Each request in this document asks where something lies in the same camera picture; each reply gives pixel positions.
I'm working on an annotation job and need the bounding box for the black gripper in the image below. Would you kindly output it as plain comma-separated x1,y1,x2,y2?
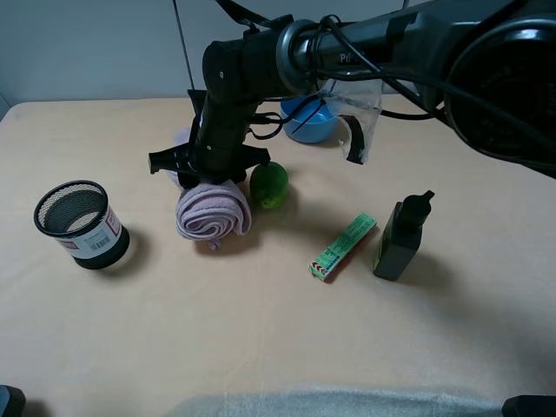
149,89,270,189

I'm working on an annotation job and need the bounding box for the pink towel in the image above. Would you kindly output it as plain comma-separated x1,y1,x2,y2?
167,128,253,252

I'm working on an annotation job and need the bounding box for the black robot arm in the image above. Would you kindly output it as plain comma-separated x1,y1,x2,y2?
149,1,555,188

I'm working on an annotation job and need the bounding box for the green lime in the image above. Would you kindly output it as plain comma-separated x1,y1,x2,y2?
249,162,289,209

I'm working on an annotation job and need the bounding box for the blue plastic bowl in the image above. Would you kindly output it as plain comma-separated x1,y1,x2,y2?
283,98,339,144

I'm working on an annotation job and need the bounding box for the black mesh pen cup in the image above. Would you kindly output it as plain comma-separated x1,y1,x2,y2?
33,180,130,270

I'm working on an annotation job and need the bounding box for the green chewing gum pack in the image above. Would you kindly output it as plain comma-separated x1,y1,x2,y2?
308,213,377,282

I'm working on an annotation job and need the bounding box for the clear plastic wrap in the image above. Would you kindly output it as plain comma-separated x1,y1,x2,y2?
320,80,382,165

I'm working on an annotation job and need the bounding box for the dark green pump bottle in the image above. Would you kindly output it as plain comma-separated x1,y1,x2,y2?
373,190,435,281

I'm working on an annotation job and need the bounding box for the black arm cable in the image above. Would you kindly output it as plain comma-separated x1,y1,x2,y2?
215,0,556,153

